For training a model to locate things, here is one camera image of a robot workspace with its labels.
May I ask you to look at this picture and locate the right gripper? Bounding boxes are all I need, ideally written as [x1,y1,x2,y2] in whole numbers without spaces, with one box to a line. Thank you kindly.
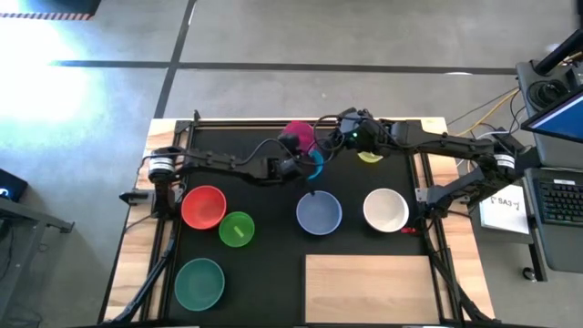
[318,108,388,163]

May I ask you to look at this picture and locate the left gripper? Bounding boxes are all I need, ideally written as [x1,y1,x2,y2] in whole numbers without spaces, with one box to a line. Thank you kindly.
[267,153,319,183]

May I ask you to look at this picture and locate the cyan bowl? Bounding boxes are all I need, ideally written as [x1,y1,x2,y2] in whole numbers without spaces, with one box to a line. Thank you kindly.
[307,149,325,181]

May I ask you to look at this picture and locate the blue bowl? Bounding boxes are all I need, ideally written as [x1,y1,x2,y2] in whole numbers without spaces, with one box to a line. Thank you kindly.
[295,190,343,236]

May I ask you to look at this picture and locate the white bowl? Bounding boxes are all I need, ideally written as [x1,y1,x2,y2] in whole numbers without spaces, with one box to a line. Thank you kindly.
[363,188,410,233]

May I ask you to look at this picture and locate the light green bowl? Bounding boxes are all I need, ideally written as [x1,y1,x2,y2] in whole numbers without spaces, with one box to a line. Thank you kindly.
[218,210,256,249]

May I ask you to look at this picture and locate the red bowl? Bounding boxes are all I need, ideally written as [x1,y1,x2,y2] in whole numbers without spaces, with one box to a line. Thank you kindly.
[180,184,228,231]

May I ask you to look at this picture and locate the dark green bowl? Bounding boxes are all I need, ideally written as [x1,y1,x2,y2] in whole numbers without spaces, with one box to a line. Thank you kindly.
[174,257,226,313]

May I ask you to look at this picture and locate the wooden shelf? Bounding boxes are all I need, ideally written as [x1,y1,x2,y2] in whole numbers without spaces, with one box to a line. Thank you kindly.
[304,253,441,325]

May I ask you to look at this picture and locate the magenta bowl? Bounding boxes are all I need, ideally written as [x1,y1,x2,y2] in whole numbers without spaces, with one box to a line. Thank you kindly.
[280,120,316,155]

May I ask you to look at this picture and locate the black table mat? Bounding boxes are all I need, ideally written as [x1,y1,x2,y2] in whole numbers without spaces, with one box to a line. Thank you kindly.
[175,127,429,325]

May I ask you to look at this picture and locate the white paper label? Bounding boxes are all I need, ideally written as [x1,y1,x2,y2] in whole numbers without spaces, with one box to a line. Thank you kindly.
[478,184,532,236]

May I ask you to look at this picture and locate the black round device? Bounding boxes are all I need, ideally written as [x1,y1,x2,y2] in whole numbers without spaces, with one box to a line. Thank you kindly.
[527,79,570,108]

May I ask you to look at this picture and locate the computer monitor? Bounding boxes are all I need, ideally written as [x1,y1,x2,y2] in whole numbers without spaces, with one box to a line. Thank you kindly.
[521,86,583,145]

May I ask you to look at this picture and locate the black keyboard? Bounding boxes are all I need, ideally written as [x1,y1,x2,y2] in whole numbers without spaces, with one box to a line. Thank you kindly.
[537,178,583,228]

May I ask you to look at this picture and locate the grey equipment cart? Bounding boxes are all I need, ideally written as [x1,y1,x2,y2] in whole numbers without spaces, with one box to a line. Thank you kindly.
[516,58,583,274]

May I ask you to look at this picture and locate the black side desk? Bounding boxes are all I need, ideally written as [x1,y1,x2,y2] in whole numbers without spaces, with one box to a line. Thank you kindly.
[0,195,75,328]

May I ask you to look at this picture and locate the black mat with striped edge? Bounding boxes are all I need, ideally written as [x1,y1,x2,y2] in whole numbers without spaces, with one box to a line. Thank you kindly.
[0,0,102,22]

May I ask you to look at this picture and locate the black device with blue light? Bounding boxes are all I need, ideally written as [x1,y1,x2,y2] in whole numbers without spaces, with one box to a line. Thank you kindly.
[0,168,28,204]

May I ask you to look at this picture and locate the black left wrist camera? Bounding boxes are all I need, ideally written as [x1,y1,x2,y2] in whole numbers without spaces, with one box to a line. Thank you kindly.
[278,131,302,157]

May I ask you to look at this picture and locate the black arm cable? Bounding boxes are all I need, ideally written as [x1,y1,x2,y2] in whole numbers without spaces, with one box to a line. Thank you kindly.
[312,113,347,138]
[231,138,284,168]

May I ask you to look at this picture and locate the yellow cable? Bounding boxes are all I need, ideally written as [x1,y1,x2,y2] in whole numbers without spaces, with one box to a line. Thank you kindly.
[455,88,520,138]

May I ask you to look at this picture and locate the black clamp bracket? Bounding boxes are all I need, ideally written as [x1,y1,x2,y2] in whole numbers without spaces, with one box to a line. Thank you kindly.
[118,190,159,206]

